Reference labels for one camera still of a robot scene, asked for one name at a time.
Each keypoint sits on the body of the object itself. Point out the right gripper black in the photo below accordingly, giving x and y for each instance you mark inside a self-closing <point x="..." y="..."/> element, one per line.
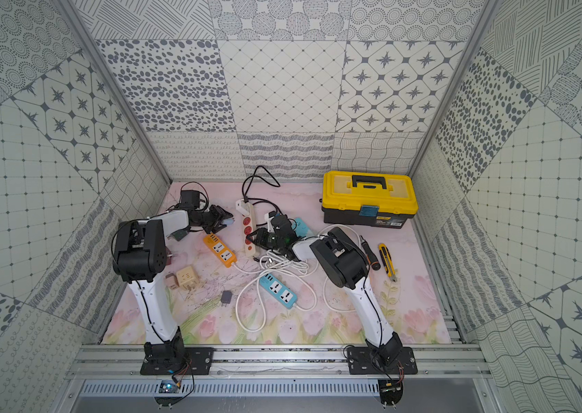
<point x="260" y="238"/>

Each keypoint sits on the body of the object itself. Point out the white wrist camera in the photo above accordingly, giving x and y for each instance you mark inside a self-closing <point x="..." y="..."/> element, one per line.
<point x="269" y="217"/>

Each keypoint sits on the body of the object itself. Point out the aluminium rail frame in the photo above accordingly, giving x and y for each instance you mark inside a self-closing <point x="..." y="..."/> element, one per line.
<point x="123" y="362"/>

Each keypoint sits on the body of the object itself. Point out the blue power strip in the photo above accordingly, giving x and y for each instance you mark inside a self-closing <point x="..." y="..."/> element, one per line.
<point x="278" y="290"/>

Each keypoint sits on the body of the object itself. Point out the yellow utility knife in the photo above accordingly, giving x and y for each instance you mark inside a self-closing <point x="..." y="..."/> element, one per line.
<point x="388" y="265"/>

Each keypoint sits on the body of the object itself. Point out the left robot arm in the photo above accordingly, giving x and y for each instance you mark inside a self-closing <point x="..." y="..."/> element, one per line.
<point x="139" y="255"/>

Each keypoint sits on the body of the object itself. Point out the dark grey plug adapter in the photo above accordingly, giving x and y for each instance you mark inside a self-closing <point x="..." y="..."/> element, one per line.
<point x="226" y="297"/>

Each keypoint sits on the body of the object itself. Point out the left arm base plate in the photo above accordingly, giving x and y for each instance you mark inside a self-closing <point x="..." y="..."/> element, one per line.
<point x="176" y="360"/>

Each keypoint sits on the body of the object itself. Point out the green dragon cube socket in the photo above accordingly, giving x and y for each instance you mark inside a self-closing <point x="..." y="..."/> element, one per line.
<point x="179" y="235"/>

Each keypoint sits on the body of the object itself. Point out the cream power strip red sockets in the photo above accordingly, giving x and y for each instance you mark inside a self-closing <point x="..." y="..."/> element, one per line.
<point x="247" y="211"/>

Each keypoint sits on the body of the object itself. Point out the pink dual USB charger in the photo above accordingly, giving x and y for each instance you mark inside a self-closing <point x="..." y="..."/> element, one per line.
<point x="171" y="281"/>

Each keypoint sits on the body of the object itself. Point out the teal power strip base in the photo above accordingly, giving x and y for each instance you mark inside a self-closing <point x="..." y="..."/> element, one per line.
<point x="301" y="229"/>

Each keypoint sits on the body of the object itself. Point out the orange power strip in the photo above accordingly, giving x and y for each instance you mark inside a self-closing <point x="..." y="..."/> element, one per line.
<point x="220" y="250"/>

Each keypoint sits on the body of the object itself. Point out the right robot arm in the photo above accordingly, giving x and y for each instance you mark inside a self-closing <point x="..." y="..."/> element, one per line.
<point x="347" y="265"/>

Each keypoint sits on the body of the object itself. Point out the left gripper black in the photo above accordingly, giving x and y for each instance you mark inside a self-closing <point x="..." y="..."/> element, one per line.
<point x="216" y="218"/>

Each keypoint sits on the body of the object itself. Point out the black red screwdriver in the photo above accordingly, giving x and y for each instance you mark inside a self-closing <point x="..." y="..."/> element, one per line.
<point x="373" y="260"/>

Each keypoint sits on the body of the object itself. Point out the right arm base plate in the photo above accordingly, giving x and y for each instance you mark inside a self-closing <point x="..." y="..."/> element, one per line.
<point x="363" y="360"/>

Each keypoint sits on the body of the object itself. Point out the yellow black toolbox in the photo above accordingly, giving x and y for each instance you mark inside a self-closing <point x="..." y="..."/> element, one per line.
<point x="376" y="200"/>

